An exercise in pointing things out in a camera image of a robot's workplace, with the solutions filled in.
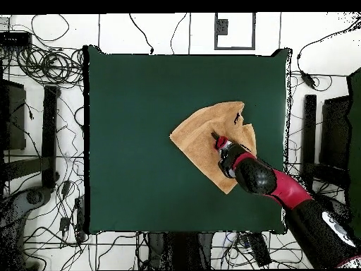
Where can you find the large black box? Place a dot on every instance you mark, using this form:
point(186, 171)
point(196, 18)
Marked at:
point(335, 132)
point(12, 118)

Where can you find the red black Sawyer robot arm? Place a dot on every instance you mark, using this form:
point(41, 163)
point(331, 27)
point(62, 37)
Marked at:
point(287, 189)

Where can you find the black power strip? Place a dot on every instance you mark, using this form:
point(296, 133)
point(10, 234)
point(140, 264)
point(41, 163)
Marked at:
point(259, 249)

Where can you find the long black stand bar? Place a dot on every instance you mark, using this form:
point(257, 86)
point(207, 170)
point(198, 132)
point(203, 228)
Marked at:
point(308, 135)
point(50, 135)

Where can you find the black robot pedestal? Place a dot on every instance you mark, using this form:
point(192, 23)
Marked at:
point(180, 251)

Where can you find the small black adapter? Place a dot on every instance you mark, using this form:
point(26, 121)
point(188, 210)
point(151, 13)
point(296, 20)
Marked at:
point(66, 187)
point(64, 223)

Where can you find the tan terry towel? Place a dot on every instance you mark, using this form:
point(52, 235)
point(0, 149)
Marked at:
point(203, 132)

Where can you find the dark green table cloth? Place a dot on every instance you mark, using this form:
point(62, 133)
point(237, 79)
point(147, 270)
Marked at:
point(127, 113)

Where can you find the gray floor frame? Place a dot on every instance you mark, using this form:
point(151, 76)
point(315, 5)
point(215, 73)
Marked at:
point(234, 48)

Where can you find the black stand crossbar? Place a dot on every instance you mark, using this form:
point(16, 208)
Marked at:
point(330, 175)
point(22, 168)

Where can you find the small gray floor plate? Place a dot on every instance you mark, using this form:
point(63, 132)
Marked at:
point(222, 27)

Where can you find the flat black device box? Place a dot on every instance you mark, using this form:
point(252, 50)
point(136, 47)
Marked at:
point(15, 39)

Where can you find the black power adapter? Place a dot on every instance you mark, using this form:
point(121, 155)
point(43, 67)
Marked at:
point(308, 80)

